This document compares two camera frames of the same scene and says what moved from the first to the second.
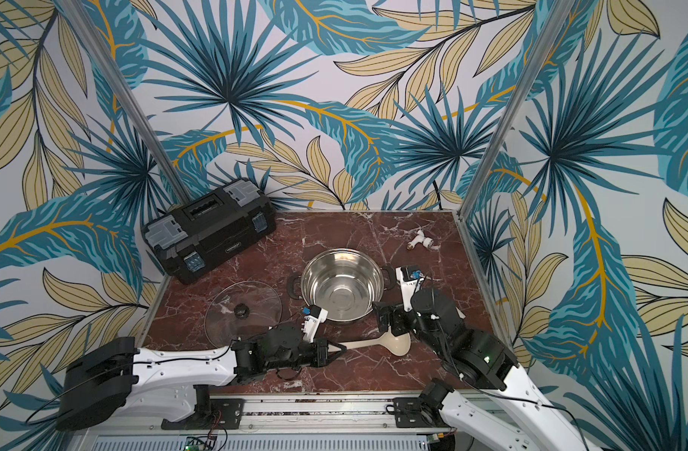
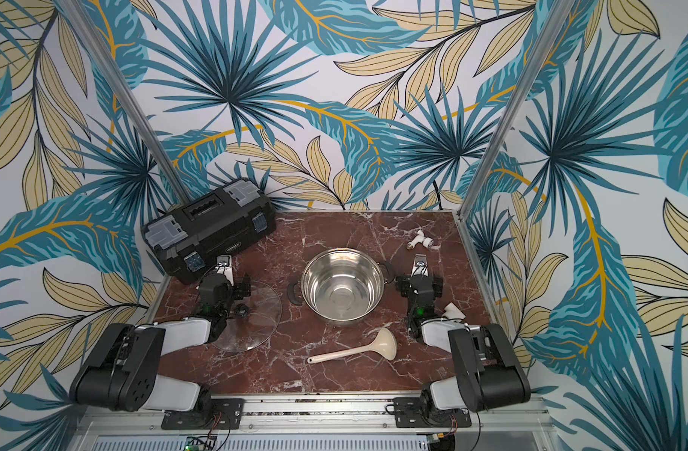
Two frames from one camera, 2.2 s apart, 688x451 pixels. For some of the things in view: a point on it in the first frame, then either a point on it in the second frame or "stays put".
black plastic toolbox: (207, 226) stays put
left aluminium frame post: (126, 97) stays put
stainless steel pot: (345, 282) stays put
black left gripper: (322, 353) → (241, 291)
